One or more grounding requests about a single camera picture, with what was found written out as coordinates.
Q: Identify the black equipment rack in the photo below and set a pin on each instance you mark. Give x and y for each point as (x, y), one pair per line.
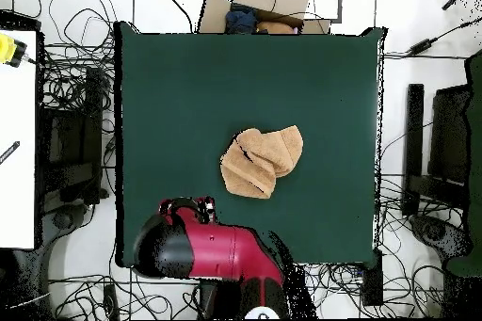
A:
(75, 140)

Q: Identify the black power adapter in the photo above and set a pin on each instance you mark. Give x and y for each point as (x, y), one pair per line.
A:
(421, 46)

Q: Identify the black small box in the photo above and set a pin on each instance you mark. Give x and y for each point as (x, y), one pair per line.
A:
(372, 279)

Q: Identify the black pen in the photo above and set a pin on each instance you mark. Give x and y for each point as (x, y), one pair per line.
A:
(9, 152)

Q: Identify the black upright bar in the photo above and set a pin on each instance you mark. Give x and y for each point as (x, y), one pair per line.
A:
(414, 129)

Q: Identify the black power strip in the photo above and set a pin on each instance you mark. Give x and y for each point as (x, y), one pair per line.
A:
(111, 302)

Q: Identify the black metal stand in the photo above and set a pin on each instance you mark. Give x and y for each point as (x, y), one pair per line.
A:
(207, 298)

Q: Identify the tan terry towel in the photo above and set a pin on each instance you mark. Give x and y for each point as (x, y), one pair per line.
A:
(260, 163)

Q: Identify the black flat box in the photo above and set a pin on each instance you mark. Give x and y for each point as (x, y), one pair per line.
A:
(19, 21)

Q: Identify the white desk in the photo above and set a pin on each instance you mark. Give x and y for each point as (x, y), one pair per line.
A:
(17, 147)

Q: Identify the grey pedestal foot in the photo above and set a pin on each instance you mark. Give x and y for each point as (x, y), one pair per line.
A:
(62, 220)
(433, 231)

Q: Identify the orange cloth item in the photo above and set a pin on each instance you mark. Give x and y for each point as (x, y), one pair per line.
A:
(275, 28)

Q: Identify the dark blue garment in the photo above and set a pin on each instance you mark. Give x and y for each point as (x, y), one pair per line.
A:
(241, 21)

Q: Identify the yellow and black tool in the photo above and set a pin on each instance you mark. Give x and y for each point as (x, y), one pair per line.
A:
(5, 50)

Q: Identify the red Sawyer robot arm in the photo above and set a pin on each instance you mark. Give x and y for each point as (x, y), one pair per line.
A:
(226, 249)

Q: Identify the dark green fabric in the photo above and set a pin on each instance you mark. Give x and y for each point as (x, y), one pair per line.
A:
(476, 147)

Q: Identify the dark green table cloth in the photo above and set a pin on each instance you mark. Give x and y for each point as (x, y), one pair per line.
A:
(188, 110)

